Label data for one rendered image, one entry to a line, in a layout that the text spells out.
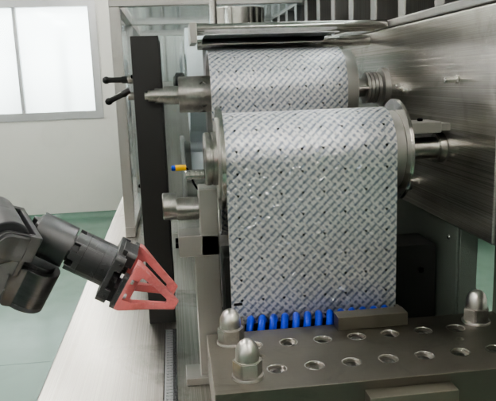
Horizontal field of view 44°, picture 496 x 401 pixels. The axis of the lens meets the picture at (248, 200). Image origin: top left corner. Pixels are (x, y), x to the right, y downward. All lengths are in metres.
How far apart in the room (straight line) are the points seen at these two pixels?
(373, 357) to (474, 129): 0.33
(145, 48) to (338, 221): 0.49
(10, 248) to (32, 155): 5.80
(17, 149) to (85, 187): 0.76
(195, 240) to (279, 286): 0.14
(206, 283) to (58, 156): 5.63
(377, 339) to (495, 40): 0.40
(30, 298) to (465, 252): 0.61
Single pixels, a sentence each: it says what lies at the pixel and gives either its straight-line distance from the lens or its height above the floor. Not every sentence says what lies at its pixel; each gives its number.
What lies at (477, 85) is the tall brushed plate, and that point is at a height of 1.34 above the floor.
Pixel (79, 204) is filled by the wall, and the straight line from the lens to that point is 6.55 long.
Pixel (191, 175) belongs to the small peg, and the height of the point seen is 1.23.
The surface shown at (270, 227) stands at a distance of 0.83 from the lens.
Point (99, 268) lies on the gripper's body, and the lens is 0.81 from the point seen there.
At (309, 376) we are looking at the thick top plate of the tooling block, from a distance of 0.71.
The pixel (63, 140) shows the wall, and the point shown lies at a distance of 6.48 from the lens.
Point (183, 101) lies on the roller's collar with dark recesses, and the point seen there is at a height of 1.32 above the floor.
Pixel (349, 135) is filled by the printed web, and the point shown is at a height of 1.28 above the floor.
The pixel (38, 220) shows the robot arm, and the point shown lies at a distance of 0.83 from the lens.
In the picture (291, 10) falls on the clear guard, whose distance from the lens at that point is 1.88.
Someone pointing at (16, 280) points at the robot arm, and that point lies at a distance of 0.84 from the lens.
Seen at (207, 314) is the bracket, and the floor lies 1.01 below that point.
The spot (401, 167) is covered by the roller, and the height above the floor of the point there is 1.23.
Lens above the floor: 1.36
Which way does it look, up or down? 11 degrees down
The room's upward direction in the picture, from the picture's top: 2 degrees counter-clockwise
